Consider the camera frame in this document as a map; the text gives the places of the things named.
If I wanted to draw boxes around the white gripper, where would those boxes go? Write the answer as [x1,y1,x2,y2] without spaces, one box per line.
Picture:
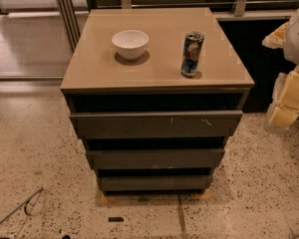
[262,23,299,128]

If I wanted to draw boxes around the grey drawer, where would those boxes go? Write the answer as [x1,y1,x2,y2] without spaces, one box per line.
[70,111,242,139]
[86,148,224,169]
[98,175,212,191]

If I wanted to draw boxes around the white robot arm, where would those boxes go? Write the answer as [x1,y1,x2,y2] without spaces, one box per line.
[262,8,299,133]

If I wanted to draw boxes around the grey three-drawer cabinet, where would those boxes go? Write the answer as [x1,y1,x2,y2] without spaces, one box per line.
[61,8,254,180]

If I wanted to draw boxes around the blue patterned drink can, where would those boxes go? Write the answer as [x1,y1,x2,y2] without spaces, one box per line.
[181,31,204,78]

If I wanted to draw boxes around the white ceramic bowl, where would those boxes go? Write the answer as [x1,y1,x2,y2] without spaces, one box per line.
[112,30,150,61]

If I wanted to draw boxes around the small black floor object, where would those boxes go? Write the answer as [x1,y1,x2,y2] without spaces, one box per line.
[108,217,124,222]

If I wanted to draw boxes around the grey metal rod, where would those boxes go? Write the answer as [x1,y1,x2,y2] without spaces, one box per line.
[0,186,43,225]

